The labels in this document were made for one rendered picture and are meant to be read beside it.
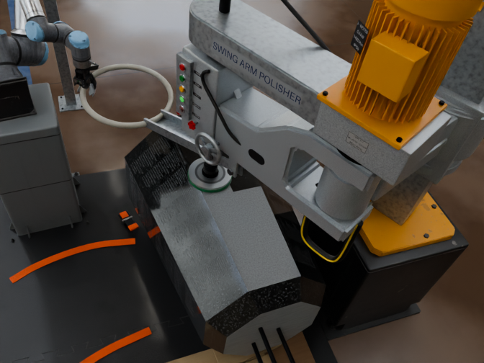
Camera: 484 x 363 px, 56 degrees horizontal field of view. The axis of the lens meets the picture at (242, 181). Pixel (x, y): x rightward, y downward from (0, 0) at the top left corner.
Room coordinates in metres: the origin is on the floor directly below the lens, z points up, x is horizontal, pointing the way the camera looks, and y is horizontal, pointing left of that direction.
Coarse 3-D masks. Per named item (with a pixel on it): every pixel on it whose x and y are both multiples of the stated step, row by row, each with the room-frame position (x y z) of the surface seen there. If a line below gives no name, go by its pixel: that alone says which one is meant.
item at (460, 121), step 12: (456, 120) 1.41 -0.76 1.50; (468, 120) 1.42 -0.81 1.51; (480, 120) 1.42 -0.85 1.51; (444, 132) 1.36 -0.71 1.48; (456, 132) 1.42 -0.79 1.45; (480, 132) 1.44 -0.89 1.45; (444, 144) 1.39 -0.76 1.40; (456, 144) 1.42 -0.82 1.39; (468, 144) 1.43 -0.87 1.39; (432, 156) 1.38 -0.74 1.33; (444, 156) 1.42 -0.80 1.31; (456, 156) 1.42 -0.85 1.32; (468, 156) 1.46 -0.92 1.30; (384, 180) 1.11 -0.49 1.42; (384, 192) 1.14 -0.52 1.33
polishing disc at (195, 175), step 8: (200, 160) 1.57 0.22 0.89; (192, 168) 1.51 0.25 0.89; (200, 168) 1.52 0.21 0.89; (224, 168) 1.54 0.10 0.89; (192, 176) 1.45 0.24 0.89; (200, 176) 1.46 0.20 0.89; (224, 176) 1.49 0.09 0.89; (200, 184) 1.41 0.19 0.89; (208, 184) 1.42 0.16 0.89; (216, 184) 1.43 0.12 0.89; (224, 184) 1.43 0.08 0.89
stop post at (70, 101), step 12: (48, 0) 2.79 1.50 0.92; (48, 12) 2.78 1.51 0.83; (60, 48) 2.79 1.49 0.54; (60, 60) 2.79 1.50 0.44; (60, 72) 2.78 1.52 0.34; (72, 84) 2.81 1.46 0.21; (60, 96) 2.88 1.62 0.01; (72, 96) 2.80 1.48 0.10; (60, 108) 2.73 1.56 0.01; (72, 108) 2.75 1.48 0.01
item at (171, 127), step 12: (144, 120) 1.71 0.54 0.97; (168, 120) 1.76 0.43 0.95; (180, 120) 1.71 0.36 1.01; (156, 132) 1.65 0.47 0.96; (168, 132) 1.60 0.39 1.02; (180, 132) 1.65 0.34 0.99; (180, 144) 1.54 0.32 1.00; (192, 144) 1.49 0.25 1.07; (216, 156) 1.40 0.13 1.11; (240, 168) 1.32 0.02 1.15
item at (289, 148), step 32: (256, 96) 1.45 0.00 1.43; (224, 128) 1.33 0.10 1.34; (256, 128) 1.25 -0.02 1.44; (288, 128) 1.17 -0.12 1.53; (256, 160) 1.22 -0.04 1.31; (288, 160) 1.15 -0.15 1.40; (320, 160) 1.07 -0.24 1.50; (288, 192) 1.12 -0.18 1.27; (320, 224) 1.02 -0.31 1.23; (352, 224) 1.02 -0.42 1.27
